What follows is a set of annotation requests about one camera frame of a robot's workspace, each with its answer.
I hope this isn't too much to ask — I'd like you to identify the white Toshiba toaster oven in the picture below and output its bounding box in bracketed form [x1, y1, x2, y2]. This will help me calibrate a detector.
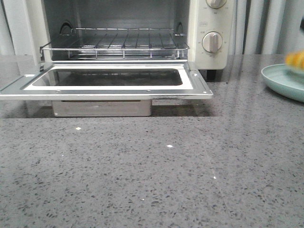
[25, 0, 234, 80]

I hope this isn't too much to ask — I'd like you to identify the lower oven control knob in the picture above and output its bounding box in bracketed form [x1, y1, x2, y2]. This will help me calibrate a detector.
[202, 31, 223, 53]

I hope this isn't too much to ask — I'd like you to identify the white glass oven door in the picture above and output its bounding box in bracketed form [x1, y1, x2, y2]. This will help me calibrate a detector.
[0, 62, 213, 101]

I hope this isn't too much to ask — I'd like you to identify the oven control knob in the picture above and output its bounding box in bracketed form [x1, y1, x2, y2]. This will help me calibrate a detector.
[202, 31, 223, 53]
[206, 0, 227, 9]

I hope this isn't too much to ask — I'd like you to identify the grey pleated curtain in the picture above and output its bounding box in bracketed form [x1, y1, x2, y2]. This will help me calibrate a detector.
[0, 0, 304, 56]

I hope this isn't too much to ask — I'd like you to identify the metal wire oven rack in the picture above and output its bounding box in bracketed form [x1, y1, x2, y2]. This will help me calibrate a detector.
[40, 28, 189, 61]

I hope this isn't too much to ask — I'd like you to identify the metal crumb tray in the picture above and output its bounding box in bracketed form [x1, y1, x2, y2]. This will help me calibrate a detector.
[52, 100, 152, 117]

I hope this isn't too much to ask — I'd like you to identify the golden croissant bread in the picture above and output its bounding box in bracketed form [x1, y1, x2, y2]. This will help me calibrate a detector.
[285, 50, 304, 71]

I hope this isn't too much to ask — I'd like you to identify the upper oven control knob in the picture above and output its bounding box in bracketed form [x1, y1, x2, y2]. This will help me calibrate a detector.
[206, 0, 227, 9]

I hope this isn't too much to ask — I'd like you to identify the light green round plate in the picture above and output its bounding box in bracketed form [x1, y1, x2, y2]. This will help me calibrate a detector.
[261, 64, 304, 102]

